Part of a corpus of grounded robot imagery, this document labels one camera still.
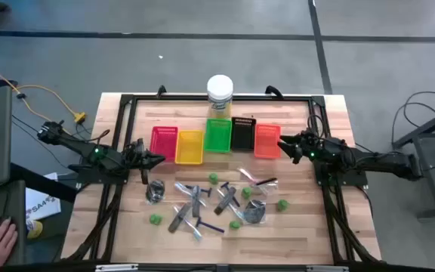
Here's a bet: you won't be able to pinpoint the blue disposable razor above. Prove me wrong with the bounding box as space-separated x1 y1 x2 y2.
184 184 213 198
195 216 226 234
220 181 242 209

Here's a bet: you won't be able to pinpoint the orange plastic basket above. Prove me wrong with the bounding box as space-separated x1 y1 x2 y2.
254 124 282 159

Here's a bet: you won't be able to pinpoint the Lysol wipes canister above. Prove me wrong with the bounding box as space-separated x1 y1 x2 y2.
206 74 234 120

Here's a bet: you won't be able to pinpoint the bagged black hair ties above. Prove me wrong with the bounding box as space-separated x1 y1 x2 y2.
242 199 267 225
144 179 166 206

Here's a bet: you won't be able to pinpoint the small yellow white object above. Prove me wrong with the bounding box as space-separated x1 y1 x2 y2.
26 219 44 240

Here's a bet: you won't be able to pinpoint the black floor cable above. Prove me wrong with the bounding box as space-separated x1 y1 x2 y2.
390 90 435 178

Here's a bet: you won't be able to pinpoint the silver metal bracket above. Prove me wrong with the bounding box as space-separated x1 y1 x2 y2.
94 264 139 272
306 265 350 272

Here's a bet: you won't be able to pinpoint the yellow plastic basket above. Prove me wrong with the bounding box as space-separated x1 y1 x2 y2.
174 130 205 165

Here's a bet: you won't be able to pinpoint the short black bagged comb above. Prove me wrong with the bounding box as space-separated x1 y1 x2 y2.
254 176 279 188

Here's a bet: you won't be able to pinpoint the long dark bagged comb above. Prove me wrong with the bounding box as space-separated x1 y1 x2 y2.
167 202 192 233
213 186 237 216
191 184 202 218

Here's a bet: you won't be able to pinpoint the yellow extension cable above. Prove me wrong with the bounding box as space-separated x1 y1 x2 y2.
0 60 87 125

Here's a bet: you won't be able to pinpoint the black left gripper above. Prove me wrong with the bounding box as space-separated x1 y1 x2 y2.
124 138 166 186

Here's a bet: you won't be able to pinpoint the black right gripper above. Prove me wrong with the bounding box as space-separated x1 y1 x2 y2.
276 130 321 165

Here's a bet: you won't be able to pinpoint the black plastic basket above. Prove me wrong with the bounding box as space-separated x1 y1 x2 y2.
230 116 258 152

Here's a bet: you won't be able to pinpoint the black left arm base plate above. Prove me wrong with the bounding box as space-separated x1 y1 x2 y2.
74 165 131 186

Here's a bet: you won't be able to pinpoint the red plastic basket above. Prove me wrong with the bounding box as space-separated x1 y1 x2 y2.
150 126 179 162

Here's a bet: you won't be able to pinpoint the green plastic basket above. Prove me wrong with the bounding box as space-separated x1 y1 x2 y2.
203 118 233 154

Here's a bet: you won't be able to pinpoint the blue white bagged toothbrush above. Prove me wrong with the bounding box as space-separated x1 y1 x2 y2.
174 181 208 208
216 187 245 221
171 205 204 242

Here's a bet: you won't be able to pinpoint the black diagonal beam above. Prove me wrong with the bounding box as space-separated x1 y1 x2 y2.
9 161 79 204

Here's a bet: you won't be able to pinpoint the dark side desk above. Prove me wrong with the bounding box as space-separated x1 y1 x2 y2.
0 180 27 265

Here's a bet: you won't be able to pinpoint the white printed cardboard box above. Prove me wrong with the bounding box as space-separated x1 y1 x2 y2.
24 172 62 222

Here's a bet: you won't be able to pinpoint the pink white bagged toothbrush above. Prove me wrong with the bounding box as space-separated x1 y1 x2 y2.
238 167 270 196

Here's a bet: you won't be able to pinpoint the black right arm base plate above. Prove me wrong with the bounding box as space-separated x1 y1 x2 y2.
313 160 369 189

